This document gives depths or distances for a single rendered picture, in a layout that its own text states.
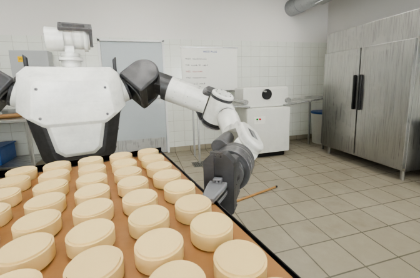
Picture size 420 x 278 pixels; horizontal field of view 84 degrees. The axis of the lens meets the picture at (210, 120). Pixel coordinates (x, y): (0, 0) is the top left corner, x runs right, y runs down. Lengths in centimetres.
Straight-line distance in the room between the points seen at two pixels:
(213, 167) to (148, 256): 20
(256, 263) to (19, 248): 24
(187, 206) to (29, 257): 17
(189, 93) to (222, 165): 44
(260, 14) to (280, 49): 81
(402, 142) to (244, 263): 350
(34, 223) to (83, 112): 44
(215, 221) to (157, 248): 7
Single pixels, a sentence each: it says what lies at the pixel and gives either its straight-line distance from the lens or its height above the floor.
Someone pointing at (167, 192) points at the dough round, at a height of 111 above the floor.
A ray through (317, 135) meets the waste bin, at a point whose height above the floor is 17.
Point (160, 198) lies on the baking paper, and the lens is 40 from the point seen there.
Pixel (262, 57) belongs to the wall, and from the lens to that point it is 501.
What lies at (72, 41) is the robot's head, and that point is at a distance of 82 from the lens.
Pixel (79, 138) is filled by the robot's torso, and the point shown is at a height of 113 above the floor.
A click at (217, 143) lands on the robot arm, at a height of 113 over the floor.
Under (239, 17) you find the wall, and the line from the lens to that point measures 494.
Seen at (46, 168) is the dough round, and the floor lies 111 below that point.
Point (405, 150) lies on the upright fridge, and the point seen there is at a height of 42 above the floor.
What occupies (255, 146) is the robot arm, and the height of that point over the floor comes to 112.
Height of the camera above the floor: 127
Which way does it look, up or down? 9 degrees down
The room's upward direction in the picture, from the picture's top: 2 degrees counter-clockwise
